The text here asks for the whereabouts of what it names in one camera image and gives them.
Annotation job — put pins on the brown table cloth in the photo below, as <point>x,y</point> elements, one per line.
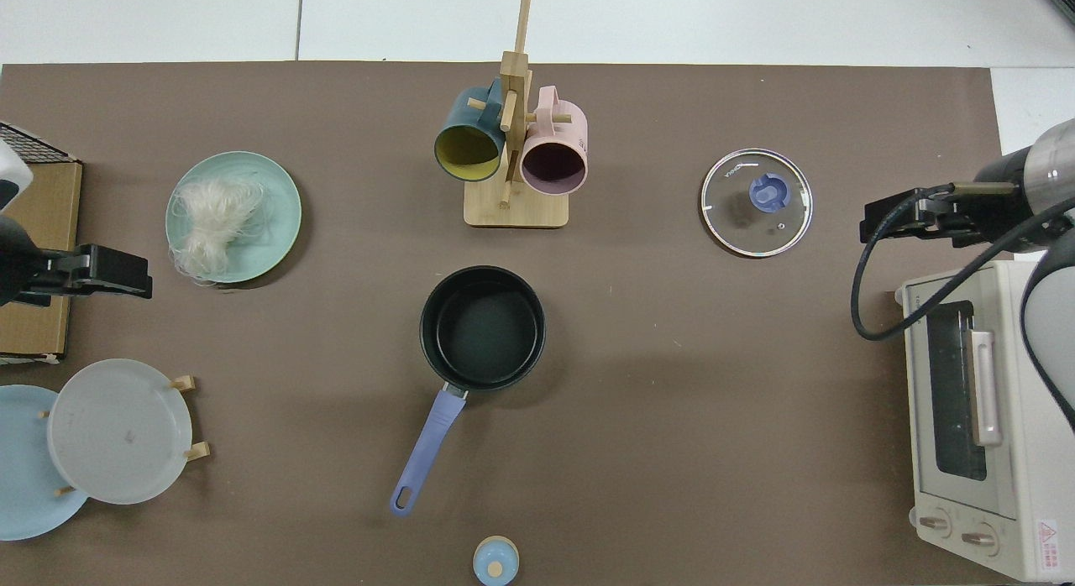
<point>672,401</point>

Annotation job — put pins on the wooden plate rack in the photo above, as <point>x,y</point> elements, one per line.
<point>200,451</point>

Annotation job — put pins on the small blue round thing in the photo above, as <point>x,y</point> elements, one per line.
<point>495,562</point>

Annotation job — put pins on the wooden cup stand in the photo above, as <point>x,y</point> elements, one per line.
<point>516,208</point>

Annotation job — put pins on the light blue plate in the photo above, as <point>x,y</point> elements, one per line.
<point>25,477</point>

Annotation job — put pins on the pale toaster oven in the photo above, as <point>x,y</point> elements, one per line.
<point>1033,502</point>

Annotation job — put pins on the white vermicelli bundle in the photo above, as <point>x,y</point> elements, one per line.
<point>214,225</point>

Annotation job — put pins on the glass lid with blue knob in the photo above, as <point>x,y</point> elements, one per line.
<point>731,225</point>

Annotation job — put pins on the dark teal cup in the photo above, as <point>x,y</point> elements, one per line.
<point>466,116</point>

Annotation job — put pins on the pale green plate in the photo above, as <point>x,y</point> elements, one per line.
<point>273,191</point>

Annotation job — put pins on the pink cup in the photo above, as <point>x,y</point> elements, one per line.
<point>554,133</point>

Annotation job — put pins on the grey plate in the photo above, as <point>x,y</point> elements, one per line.
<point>117,431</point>

